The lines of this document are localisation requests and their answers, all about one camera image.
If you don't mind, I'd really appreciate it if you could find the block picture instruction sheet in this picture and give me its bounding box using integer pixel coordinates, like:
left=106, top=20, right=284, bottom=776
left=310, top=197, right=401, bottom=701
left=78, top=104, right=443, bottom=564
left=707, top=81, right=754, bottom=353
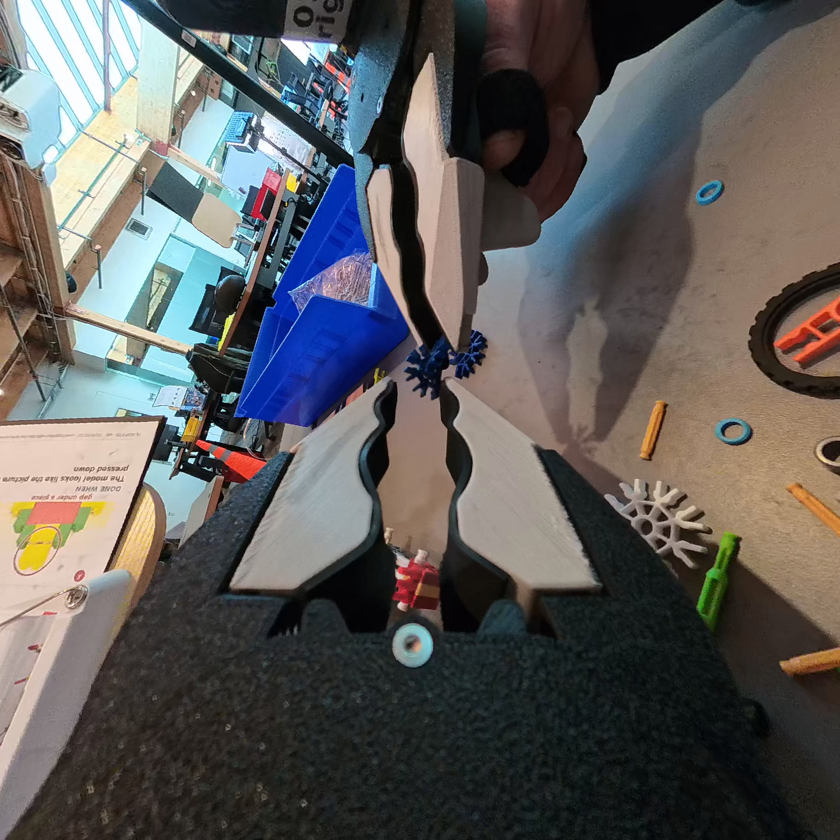
left=0, top=415, right=166, bottom=614

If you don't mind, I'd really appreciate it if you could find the person's right forearm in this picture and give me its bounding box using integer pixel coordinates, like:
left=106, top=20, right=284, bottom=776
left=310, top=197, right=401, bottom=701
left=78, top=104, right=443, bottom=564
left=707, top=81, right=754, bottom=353
left=586, top=0, right=795, bottom=96

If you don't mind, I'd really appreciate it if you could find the clear plastic parts bag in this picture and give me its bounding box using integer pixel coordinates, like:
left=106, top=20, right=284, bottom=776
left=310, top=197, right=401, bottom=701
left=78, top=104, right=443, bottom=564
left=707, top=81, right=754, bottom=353
left=289, top=252, right=378, bottom=309

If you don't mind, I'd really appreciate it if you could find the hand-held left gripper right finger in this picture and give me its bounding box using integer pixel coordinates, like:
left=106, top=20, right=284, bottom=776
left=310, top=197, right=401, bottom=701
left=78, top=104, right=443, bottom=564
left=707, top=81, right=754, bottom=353
left=438, top=379, right=602, bottom=596

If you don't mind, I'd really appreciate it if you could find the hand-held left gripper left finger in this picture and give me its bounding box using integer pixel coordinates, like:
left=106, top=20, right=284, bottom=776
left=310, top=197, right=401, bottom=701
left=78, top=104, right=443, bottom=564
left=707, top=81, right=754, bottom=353
left=228, top=379, right=398, bottom=596

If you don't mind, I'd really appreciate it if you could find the person's right hand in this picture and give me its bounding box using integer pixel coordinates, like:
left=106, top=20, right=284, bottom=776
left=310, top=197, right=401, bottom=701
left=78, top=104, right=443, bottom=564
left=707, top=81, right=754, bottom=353
left=482, top=0, right=602, bottom=225

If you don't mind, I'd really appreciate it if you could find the black pole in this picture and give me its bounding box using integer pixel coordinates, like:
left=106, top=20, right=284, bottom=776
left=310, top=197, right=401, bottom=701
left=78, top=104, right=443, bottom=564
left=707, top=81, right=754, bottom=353
left=121, top=0, right=358, bottom=168

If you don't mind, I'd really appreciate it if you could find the black rubber tyre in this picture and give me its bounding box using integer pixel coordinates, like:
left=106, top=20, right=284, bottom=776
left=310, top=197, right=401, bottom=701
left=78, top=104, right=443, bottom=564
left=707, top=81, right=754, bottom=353
left=748, top=262, right=840, bottom=398

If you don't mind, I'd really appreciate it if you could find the orange traffic cone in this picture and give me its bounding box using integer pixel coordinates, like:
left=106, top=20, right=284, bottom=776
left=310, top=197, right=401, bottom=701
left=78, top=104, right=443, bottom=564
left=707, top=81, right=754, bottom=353
left=193, top=438, right=270, bottom=483

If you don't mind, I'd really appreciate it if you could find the white snowflake connector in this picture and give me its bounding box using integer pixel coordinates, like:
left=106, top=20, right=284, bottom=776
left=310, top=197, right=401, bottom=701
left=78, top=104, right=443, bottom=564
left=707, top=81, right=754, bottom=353
left=604, top=480, right=713, bottom=571

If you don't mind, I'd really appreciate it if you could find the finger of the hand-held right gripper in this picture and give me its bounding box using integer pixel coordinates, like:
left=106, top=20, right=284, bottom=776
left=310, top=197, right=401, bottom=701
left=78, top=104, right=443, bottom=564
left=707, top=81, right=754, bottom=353
left=400, top=52, right=488, bottom=350
left=365, top=163, right=437, bottom=349

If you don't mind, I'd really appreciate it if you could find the colourful construction toy model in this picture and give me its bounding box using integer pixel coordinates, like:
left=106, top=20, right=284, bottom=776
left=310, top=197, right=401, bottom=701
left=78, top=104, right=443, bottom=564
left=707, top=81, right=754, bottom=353
left=384, top=528, right=442, bottom=613

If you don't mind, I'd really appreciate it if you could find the short yellow rod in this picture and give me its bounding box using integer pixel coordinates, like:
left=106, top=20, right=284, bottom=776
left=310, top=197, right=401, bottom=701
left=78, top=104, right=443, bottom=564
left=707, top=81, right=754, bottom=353
left=779, top=648, right=840, bottom=677
left=640, top=400, right=668, bottom=460
left=786, top=482, right=840, bottom=536

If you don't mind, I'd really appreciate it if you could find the orange bar connector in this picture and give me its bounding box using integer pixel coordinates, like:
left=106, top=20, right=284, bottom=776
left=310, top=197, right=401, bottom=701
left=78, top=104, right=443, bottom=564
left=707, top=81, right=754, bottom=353
left=774, top=297, right=840, bottom=368

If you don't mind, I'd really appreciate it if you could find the short lime green rod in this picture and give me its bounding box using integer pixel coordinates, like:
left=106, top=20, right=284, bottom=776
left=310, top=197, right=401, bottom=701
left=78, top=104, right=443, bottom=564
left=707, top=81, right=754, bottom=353
left=696, top=532, right=742, bottom=632

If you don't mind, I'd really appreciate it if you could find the blue plastic bin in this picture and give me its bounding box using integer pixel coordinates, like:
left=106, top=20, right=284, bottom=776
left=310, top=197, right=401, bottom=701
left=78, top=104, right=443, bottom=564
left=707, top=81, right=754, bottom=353
left=235, top=164, right=411, bottom=427

